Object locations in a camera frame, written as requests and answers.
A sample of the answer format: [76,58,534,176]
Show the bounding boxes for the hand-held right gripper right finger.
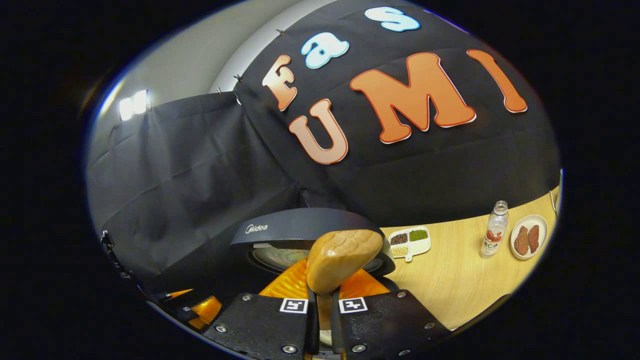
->
[329,269,452,360]

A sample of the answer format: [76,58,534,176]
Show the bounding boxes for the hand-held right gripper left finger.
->
[201,256,319,360]

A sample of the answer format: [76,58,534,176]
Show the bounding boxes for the wooden spoon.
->
[305,228,384,353]

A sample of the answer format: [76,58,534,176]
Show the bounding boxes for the black rice cooker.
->
[229,207,401,301]

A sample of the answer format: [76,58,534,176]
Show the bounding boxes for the white divided grain dish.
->
[388,226,432,262]

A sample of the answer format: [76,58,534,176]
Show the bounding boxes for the black backdrop cloth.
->
[87,0,562,301]

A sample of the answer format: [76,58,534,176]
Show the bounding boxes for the clear drink bottle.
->
[480,200,510,259]

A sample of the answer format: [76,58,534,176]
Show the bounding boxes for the white round plate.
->
[510,214,549,261]

